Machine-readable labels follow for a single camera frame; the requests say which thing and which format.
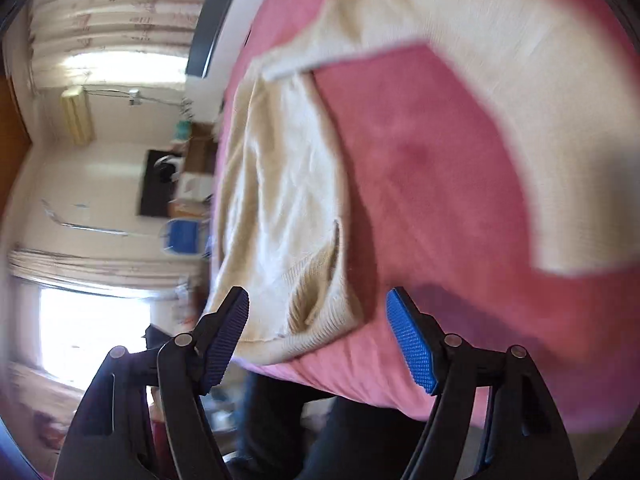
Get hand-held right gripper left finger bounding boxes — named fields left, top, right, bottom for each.
left=52, top=285, right=251, bottom=480

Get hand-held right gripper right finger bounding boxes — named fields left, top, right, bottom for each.
left=385, top=286, right=581, bottom=480

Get cream knit sweater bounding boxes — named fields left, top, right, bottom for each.
left=207, top=0, right=640, bottom=367

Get blue wheeled chair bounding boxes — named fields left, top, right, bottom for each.
left=162, top=217, right=209, bottom=257

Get person's dark trousers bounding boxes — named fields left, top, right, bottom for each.
left=235, top=367, right=441, bottom=480

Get pink fleece blanket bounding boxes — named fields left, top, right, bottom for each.
left=210, top=0, right=640, bottom=436

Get wooden desk with white drawers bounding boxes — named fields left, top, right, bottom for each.
left=170, top=125, right=219, bottom=216

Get white and black appliance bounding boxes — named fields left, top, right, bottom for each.
left=152, top=155, right=184, bottom=184

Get patterned beige curtain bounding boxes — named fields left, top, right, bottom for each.
left=27, top=0, right=221, bottom=92

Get black wall television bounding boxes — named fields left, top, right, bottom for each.
left=137, top=149, right=177, bottom=217

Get cream wall air conditioner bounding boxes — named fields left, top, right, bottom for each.
left=61, top=86, right=96, bottom=147

